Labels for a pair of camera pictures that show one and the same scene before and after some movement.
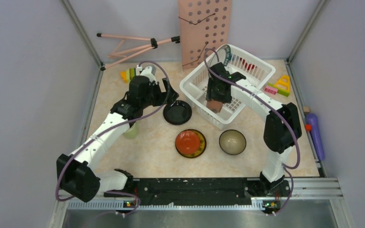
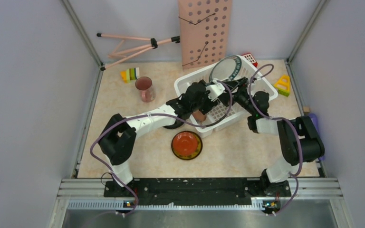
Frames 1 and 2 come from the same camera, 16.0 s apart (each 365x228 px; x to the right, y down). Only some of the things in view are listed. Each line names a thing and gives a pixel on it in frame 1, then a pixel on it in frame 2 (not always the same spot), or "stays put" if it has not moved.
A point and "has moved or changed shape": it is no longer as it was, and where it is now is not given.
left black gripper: x=162 y=96 → x=209 y=100
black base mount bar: x=200 y=191 stays put
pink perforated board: x=205 y=27 stays put
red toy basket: x=246 y=64 → x=249 y=57
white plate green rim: x=223 y=53 has moved or changed shape
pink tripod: x=133 y=52 stays put
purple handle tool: x=312 y=119 stays put
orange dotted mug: x=214 y=106 → x=199 y=116
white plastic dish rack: x=195 y=88 has moved or changed shape
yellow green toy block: x=283 y=85 stays put
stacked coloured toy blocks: x=127 y=76 stays put
